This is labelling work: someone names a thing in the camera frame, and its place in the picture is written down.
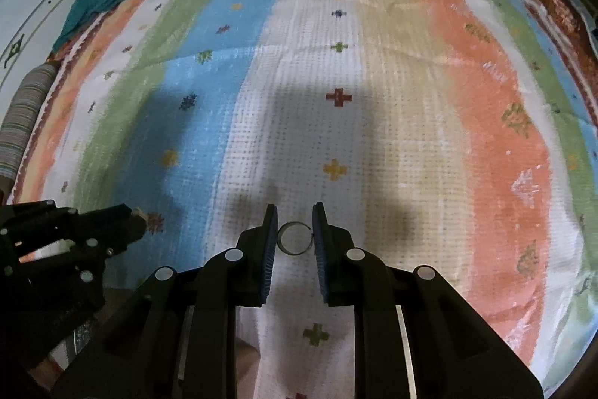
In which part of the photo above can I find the silver ring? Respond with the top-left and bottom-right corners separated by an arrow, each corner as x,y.
277,222 -> 313,256

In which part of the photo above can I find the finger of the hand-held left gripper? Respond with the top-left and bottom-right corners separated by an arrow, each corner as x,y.
0,200 -> 141,250
19,221 -> 145,301

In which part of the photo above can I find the striped woven cloth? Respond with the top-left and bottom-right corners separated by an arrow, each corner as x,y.
9,0 -> 598,399

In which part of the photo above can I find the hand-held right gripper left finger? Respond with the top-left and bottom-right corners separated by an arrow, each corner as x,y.
56,203 -> 280,399

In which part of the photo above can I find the striped fabric roll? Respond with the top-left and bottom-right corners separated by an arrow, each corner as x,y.
0,62 -> 58,194

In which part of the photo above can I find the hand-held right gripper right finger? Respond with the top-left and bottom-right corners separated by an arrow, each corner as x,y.
312,202 -> 545,399

